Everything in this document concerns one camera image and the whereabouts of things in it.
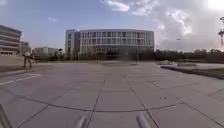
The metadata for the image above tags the lamp pole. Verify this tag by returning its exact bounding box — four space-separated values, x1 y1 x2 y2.
135 38 140 65

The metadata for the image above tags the dark raised planting bed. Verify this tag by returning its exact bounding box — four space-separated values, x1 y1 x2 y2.
160 64 224 80

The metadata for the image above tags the large curved grey building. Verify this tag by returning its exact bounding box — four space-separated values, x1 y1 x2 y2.
64 28 155 61

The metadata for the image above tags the row of dark trees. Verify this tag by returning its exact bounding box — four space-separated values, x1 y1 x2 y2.
154 48 224 64

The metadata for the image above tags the person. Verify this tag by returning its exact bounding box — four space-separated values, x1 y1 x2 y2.
22 51 34 70

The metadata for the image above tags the tiered grey building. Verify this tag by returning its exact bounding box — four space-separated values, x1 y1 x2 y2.
0 24 23 56

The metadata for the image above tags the robot's own part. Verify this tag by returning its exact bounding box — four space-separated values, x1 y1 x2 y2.
75 115 89 128
135 112 151 128

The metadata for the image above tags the low distant building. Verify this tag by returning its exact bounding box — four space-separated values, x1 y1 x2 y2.
32 46 60 56

